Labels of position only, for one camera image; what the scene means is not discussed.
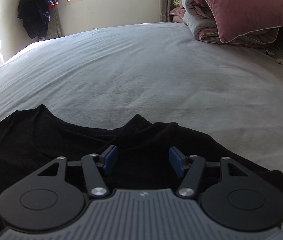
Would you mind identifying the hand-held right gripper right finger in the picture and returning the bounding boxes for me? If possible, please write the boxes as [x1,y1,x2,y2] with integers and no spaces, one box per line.
[169,146,251,200]

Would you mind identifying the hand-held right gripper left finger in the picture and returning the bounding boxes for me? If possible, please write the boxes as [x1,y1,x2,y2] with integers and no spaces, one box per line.
[38,144,119,199]

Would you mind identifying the black shirt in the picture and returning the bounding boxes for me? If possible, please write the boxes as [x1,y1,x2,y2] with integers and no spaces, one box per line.
[0,104,283,230]

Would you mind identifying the small beige scraps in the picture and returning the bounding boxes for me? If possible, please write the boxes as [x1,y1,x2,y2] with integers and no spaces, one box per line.
[265,50,283,64]

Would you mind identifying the folded grey pink quilt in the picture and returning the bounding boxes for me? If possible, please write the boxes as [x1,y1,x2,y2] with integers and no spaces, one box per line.
[180,0,283,48]

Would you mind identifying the small pink pillow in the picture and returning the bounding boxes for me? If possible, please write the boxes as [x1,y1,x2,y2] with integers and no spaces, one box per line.
[169,7,189,23]

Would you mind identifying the grey star curtain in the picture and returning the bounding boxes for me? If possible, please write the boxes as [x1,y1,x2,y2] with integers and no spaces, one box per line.
[157,0,182,22]

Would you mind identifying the large pink pillow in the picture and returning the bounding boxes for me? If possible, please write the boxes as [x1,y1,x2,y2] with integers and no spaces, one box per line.
[194,0,283,43]

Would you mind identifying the hanging dark jacket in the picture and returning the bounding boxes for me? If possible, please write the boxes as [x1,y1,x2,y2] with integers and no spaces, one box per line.
[17,0,59,40]

